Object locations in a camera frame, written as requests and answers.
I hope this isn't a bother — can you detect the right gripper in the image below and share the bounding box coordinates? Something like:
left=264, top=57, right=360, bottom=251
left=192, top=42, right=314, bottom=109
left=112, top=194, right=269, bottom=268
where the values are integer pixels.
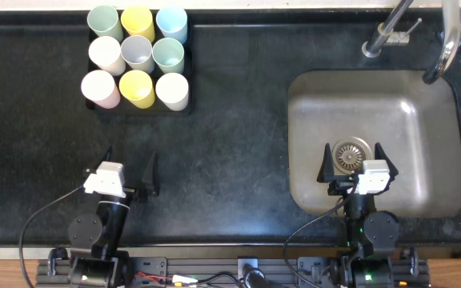
left=316, top=142, right=399, bottom=197

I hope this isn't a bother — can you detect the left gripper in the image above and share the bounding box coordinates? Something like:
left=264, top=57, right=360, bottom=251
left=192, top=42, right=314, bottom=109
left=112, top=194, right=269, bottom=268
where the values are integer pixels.
left=101, top=146, right=160, bottom=202

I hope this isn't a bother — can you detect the pink cup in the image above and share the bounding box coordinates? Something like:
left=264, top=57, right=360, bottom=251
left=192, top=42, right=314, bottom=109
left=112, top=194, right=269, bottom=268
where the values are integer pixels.
left=80, top=70, right=122, bottom=110

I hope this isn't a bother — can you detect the white cup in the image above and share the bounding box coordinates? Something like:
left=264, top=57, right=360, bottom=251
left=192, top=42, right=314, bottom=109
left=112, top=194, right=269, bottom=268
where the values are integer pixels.
left=154, top=72, right=190, bottom=112
left=87, top=35, right=126, bottom=77

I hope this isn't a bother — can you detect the steel sink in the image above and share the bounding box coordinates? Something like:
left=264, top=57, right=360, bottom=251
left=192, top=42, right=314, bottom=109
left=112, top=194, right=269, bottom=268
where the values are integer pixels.
left=287, top=70, right=461, bottom=219

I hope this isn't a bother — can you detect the yellow cup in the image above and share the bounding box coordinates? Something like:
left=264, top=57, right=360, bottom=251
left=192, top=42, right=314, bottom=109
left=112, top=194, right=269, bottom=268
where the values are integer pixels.
left=120, top=5, right=156, bottom=43
left=118, top=70, right=156, bottom=110

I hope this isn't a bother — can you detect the grey cup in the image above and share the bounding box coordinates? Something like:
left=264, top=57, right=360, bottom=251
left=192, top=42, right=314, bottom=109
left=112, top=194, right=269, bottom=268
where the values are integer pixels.
left=120, top=34, right=155, bottom=74

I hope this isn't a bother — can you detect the green cup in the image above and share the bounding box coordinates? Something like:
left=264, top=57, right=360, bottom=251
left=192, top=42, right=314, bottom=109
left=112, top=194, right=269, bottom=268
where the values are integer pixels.
left=151, top=37, right=186, bottom=77
left=86, top=4, right=124, bottom=43

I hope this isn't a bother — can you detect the black tray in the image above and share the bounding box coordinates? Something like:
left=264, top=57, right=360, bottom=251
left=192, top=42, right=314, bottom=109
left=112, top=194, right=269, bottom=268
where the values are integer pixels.
left=84, top=23, right=194, bottom=116

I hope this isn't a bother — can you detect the blue cup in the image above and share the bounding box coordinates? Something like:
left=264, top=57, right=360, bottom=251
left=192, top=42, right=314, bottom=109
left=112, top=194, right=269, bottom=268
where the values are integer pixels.
left=155, top=6, right=189, bottom=45

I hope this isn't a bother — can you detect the steel tap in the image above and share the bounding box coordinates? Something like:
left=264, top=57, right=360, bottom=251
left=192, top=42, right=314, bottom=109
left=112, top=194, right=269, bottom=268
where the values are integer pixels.
left=361, top=0, right=461, bottom=85

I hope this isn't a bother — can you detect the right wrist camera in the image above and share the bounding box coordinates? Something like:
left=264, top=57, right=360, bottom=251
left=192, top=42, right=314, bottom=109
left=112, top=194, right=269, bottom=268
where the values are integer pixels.
left=352, top=159, right=391, bottom=196

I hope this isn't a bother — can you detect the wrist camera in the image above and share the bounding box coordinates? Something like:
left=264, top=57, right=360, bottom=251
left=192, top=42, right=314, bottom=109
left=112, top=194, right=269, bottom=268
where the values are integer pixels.
left=352, top=159, right=391, bottom=196
left=82, top=161, right=127, bottom=199

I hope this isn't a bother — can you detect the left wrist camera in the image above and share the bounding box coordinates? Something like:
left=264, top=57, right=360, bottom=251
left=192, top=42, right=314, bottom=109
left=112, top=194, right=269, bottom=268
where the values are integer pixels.
left=82, top=161, right=127, bottom=199

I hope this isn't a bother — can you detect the mounting rail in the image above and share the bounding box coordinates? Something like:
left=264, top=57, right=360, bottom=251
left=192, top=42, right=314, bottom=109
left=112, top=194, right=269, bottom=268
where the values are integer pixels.
left=36, top=247, right=431, bottom=288

